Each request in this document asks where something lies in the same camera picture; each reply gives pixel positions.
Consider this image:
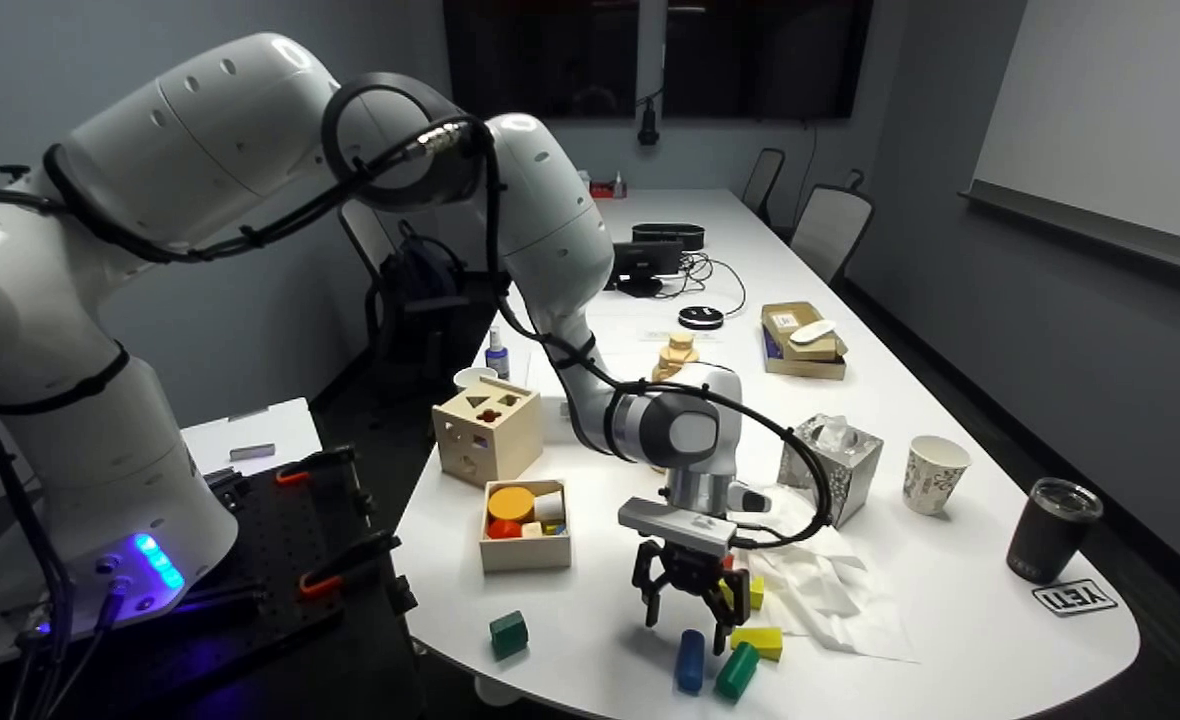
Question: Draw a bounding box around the grey chair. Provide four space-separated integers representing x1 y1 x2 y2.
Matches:
738 149 782 222
792 186 876 279

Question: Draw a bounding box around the green block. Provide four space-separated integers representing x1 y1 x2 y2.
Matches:
716 643 760 703
489 612 527 661

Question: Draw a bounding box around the black backpack on chair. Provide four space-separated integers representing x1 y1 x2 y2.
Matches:
378 226 492 364

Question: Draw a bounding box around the marble pattern tissue box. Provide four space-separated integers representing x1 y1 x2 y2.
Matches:
795 418 883 528

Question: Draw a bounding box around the blue cylinder block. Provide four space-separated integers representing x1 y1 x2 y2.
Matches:
673 628 702 696

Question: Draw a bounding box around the black rectangular speaker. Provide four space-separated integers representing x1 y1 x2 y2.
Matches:
632 226 702 249

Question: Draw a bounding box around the tan plastic bottle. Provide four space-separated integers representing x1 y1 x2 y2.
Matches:
653 334 694 381

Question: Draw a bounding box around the black device with cables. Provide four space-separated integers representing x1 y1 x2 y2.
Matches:
608 239 746 318

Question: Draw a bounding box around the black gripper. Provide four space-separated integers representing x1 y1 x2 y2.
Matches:
632 542 746 658

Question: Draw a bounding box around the grey chair right far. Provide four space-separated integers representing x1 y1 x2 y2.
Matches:
738 149 782 222

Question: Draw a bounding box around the dark metal tumbler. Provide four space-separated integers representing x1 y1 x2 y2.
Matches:
1008 478 1104 584

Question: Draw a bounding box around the green block front right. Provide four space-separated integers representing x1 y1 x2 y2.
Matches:
716 643 760 703

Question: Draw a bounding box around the white paper sheet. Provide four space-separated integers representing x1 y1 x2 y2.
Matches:
182 397 318 478

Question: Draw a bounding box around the black round disc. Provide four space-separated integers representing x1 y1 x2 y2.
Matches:
676 304 723 334

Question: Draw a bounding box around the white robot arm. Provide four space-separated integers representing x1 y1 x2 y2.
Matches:
0 31 738 664

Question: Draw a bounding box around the wooden shape sorter cube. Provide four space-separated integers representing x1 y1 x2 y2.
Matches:
432 381 545 483

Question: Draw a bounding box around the red white box far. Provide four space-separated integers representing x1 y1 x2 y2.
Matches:
589 176 627 200

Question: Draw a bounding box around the white paper cup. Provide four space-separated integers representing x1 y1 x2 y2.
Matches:
904 435 972 516

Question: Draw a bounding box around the small sanitizer bottle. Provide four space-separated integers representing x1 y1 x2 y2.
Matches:
483 328 513 381

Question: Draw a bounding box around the whiteboard on wall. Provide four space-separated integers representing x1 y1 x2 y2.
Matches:
967 0 1180 272

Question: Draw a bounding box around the green block front left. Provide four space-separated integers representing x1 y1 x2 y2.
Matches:
489 612 527 661

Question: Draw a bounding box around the yellow block near front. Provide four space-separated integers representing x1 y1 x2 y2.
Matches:
731 628 782 664

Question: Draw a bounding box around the orange round block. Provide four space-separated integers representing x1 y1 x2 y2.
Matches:
489 487 534 519

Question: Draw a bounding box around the dark wall screen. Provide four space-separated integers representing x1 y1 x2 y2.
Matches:
445 0 873 123

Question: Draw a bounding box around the black white label tag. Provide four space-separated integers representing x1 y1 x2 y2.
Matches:
1030 580 1110 619

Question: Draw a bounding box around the small wooden box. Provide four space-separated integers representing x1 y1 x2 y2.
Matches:
480 479 572 578

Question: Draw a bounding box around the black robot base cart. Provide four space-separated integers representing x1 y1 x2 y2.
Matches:
18 449 410 720

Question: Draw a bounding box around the wooden tray with items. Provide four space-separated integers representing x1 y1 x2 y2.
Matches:
760 301 847 381

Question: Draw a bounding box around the white crumpled cloth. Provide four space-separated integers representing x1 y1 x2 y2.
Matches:
743 528 914 661

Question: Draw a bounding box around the yellow block near red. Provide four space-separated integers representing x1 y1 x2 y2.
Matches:
746 578 767 612

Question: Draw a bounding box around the grey chair right near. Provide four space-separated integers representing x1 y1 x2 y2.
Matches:
792 186 876 279

